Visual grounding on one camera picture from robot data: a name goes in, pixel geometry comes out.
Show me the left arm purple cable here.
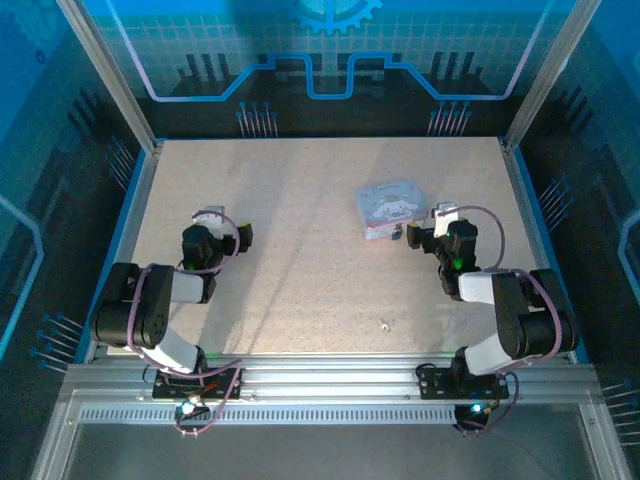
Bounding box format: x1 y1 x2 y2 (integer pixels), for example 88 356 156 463
124 209 244 439

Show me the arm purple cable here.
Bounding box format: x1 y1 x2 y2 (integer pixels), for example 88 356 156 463
437 204 564 436
124 209 244 439

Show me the aluminium frame post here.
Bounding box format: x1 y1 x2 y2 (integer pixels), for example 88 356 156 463
501 0 603 151
55 0 165 154

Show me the aluminium front mounting rail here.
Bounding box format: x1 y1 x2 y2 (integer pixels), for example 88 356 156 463
63 351 604 404

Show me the pastel cartoon print tin box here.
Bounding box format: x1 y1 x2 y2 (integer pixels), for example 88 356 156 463
355 181 429 242

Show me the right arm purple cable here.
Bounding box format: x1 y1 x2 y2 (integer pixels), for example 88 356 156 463
437 204 564 436

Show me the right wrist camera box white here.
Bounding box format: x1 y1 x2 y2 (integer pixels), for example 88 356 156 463
431 201 460 239

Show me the aluminium table side rail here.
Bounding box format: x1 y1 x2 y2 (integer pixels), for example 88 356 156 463
83 141 164 364
499 138 577 362

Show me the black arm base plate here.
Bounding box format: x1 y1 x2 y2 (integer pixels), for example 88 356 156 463
416 363 511 401
151 366 244 401

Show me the slotted grey cable duct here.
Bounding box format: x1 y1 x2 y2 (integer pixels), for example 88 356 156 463
78 407 587 426

